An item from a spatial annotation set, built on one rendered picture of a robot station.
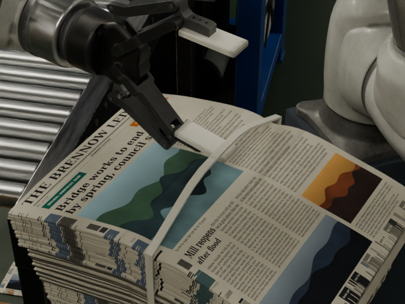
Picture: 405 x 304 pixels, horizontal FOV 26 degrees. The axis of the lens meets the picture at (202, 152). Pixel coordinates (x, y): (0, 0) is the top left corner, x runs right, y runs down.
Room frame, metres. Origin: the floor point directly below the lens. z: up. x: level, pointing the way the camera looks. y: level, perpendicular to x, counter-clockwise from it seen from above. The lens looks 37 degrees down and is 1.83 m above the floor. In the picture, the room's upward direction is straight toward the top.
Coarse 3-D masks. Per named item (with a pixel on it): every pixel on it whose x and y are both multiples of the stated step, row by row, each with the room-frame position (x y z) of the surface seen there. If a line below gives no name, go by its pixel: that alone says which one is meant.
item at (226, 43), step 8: (184, 32) 0.81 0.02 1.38; (192, 32) 0.81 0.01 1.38; (216, 32) 0.82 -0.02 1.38; (224, 32) 0.82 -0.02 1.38; (192, 40) 0.81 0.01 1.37; (200, 40) 0.80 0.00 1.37; (208, 40) 0.80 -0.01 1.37; (216, 40) 0.80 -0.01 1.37; (224, 40) 0.80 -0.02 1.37; (232, 40) 0.80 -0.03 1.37; (240, 40) 0.80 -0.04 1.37; (216, 48) 0.79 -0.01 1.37; (224, 48) 0.79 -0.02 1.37; (232, 48) 0.79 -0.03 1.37; (240, 48) 0.79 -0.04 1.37; (232, 56) 0.78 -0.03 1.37
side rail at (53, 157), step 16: (144, 16) 1.92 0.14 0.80; (160, 16) 2.03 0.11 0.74; (96, 80) 1.63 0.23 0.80; (80, 96) 1.57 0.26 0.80; (96, 96) 1.57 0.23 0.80; (80, 112) 1.50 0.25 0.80; (96, 112) 1.52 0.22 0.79; (112, 112) 1.61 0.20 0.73; (64, 128) 1.45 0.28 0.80; (80, 128) 1.45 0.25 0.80; (96, 128) 1.51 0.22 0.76; (64, 144) 1.39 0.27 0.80; (80, 144) 1.41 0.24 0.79; (48, 160) 1.34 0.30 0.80; (16, 240) 1.17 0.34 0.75; (16, 256) 1.17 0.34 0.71
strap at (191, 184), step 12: (264, 120) 0.89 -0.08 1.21; (240, 132) 0.84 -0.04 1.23; (228, 144) 0.81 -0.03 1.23; (216, 156) 0.79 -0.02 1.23; (204, 168) 0.77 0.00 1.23; (192, 180) 0.75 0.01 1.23; (180, 204) 0.73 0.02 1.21; (168, 216) 0.72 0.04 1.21; (168, 228) 0.70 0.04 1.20; (156, 240) 0.69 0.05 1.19
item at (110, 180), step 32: (128, 128) 0.93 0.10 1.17; (224, 128) 0.90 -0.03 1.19; (64, 160) 0.88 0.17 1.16; (96, 160) 0.87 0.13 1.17; (128, 160) 0.85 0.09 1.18; (160, 160) 0.85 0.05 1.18; (192, 160) 0.84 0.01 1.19; (32, 192) 0.82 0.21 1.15; (64, 192) 0.81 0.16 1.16; (96, 192) 0.80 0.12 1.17; (128, 192) 0.79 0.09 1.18; (160, 192) 0.78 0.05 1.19; (32, 224) 0.77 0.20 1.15; (64, 224) 0.74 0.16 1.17; (96, 224) 0.73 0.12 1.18; (128, 224) 0.73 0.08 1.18; (32, 256) 0.78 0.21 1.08; (64, 256) 0.74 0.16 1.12; (96, 256) 0.72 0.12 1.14; (64, 288) 0.76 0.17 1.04; (96, 288) 0.73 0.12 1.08
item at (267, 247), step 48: (288, 192) 0.79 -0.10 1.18; (336, 192) 0.80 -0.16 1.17; (384, 192) 0.81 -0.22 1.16; (240, 240) 0.71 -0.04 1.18; (288, 240) 0.72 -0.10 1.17; (336, 240) 0.72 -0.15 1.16; (384, 240) 0.73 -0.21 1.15; (192, 288) 0.65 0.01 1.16; (240, 288) 0.64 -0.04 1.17; (288, 288) 0.65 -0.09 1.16; (336, 288) 0.66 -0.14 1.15
